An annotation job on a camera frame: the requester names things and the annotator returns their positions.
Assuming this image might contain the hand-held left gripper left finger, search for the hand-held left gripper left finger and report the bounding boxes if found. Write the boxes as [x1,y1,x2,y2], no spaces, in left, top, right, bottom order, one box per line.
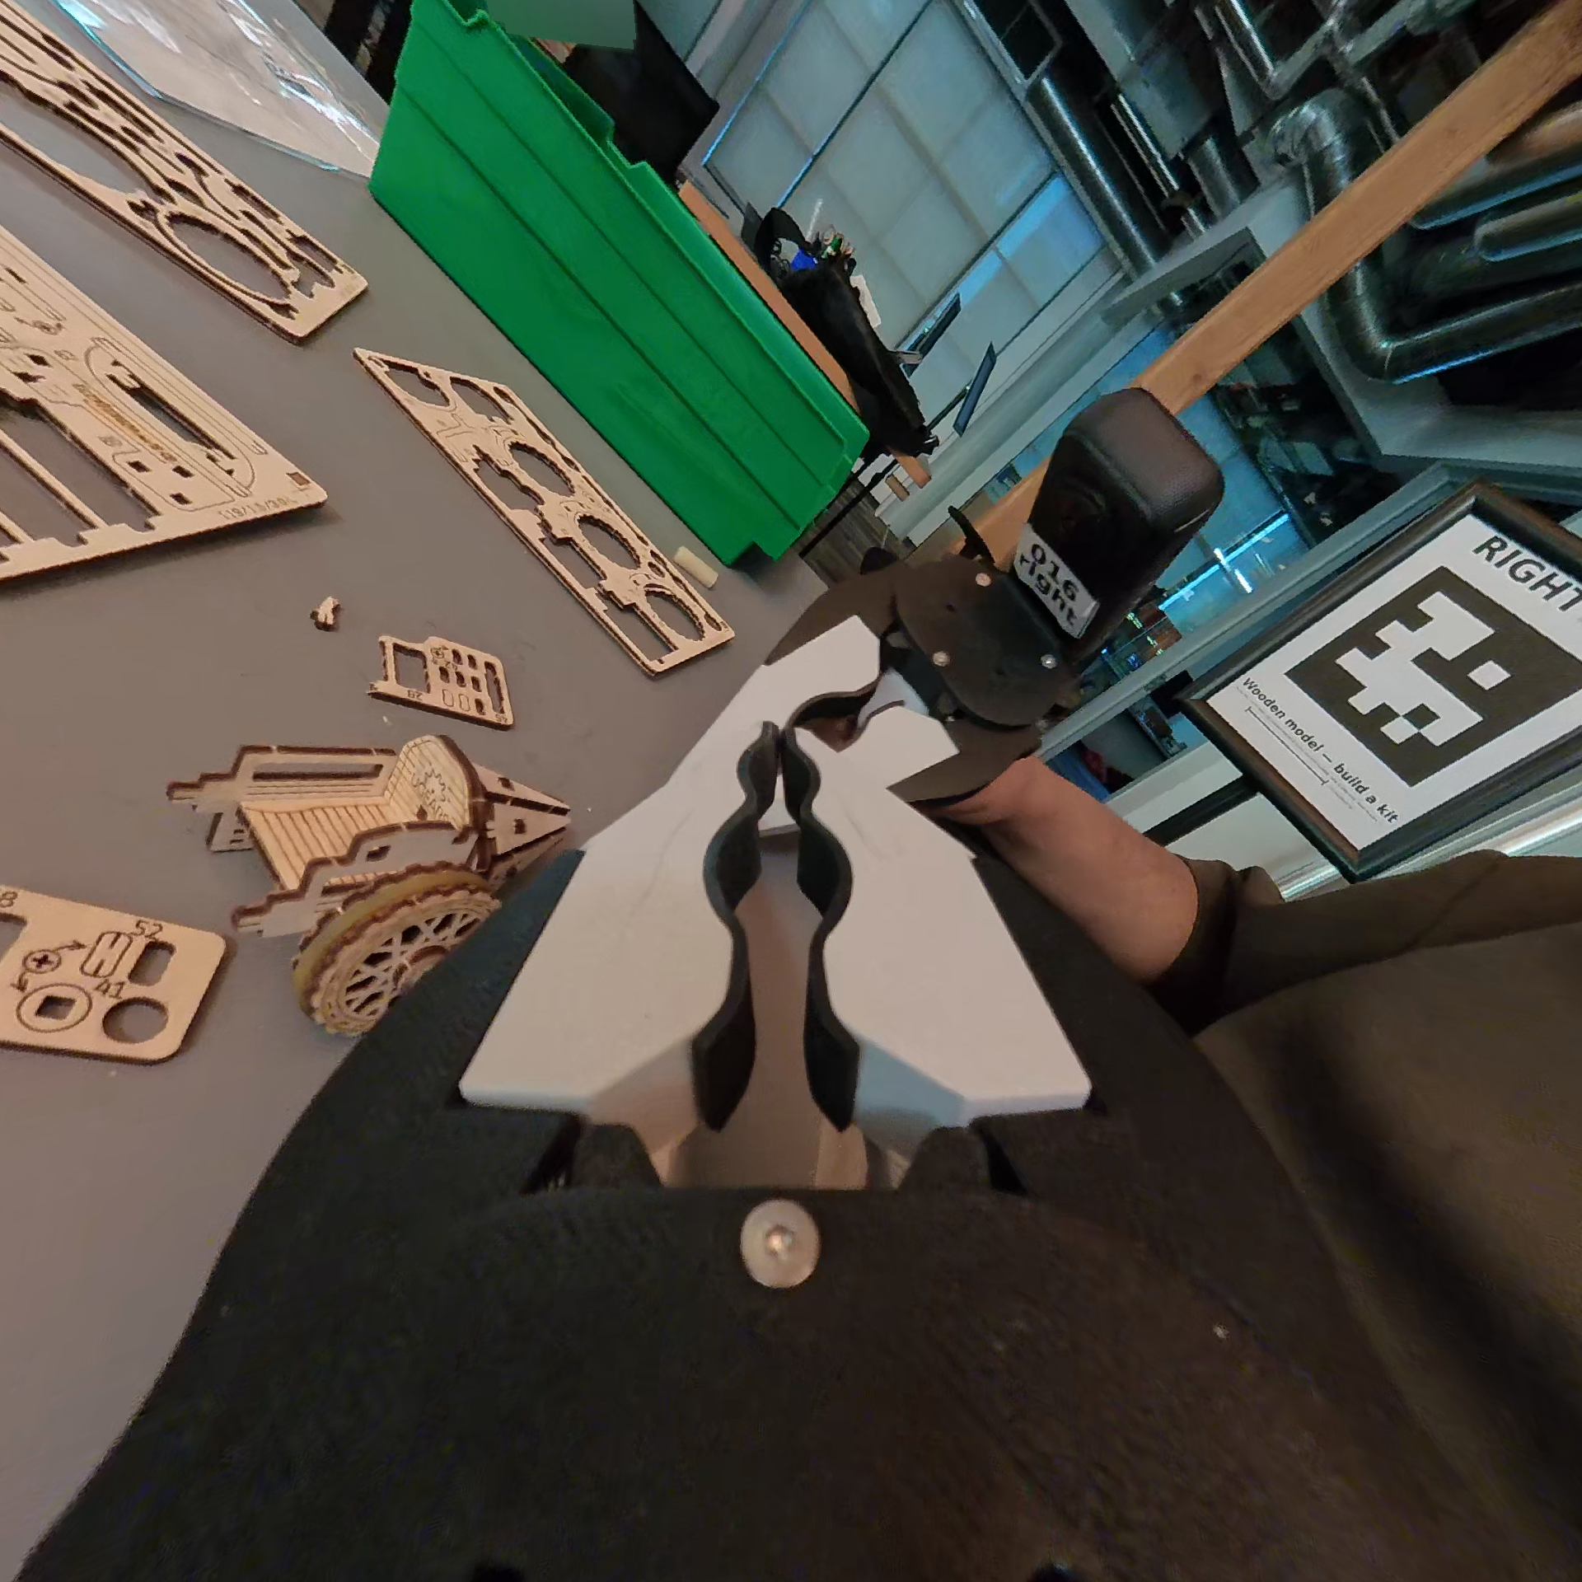
[460,712,786,1191]

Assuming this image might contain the wooden model car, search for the wooden model car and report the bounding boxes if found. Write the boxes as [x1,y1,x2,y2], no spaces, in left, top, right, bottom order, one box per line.
[167,736,572,1039]

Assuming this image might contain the small wooden parts sheet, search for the small wooden parts sheet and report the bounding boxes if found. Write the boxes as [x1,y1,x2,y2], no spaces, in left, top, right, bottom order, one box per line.
[0,887,228,1066]

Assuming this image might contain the small wooden grid panel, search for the small wooden grid panel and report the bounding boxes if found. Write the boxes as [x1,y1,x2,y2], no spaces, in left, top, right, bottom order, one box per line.
[368,635,516,732]

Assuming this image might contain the clear plastic sheet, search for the clear plastic sheet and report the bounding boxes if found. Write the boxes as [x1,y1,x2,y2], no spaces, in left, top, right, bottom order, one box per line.
[68,0,390,182]

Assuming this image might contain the large wooden parts sheet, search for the large wooden parts sheet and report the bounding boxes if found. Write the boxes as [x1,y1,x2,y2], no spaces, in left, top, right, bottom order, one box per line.
[0,229,329,586]

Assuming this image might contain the person's right hand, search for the person's right hand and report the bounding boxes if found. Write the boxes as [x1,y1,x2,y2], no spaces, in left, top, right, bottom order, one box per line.
[920,742,1091,894]

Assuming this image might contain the black bag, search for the black bag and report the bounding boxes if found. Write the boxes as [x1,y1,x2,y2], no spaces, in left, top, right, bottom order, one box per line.
[746,209,930,459]

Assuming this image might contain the wooden beam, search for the wooden beam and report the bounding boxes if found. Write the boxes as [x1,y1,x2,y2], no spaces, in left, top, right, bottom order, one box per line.
[958,6,1582,551]

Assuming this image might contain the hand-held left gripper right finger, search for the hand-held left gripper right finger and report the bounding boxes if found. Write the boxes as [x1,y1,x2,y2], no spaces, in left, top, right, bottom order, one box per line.
[784,732,1096,1191]

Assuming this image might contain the grey desk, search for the grey desk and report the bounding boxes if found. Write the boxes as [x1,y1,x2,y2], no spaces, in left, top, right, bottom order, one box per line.
[0,0,866,1582]

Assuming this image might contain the wooden table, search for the wooden table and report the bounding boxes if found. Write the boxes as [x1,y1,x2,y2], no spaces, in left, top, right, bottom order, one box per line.
[676,183,930,497]

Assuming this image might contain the framed marker sign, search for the framed marker sign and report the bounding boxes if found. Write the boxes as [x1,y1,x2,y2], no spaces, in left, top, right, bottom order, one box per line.
[1178,480,1582,884]

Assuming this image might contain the black box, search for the black box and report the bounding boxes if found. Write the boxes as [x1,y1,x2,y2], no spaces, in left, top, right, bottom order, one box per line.
[562,35,721,185]

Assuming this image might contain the silver ventilation ducts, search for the silver ventilation ducts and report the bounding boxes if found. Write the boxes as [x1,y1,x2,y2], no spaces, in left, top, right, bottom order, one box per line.
[988,0,1582,386]

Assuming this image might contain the wooden parts sheet round holes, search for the wooden parts sheet round holes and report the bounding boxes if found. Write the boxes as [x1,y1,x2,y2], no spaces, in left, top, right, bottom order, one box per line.
[353,347,736,679]

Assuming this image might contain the green plastic bin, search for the green plastic bin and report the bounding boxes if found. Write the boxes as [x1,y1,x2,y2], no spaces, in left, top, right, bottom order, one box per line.
[368,0,872,569]

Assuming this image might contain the person's right forearm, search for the person's right forearm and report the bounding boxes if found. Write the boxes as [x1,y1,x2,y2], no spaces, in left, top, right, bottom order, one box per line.
[988,792,1582,1582]

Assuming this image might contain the long wooden parts sheet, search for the long wooden parts sheet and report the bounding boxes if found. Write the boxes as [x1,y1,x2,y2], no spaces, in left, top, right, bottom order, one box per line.
[0,0,370,347]

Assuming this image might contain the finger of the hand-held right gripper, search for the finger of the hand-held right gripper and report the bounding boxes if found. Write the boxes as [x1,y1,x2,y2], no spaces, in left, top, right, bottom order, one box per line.
[740,616,896,732]
[791,688,963,804]

